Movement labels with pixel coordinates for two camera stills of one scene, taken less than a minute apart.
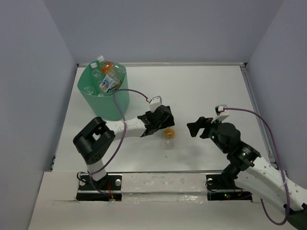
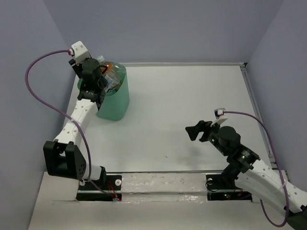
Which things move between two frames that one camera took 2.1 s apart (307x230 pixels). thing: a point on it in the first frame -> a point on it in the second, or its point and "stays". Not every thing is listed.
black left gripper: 168,122 -> 75,67
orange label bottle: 105,66 stays
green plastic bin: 104,108 stays
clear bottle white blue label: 113,79 stays
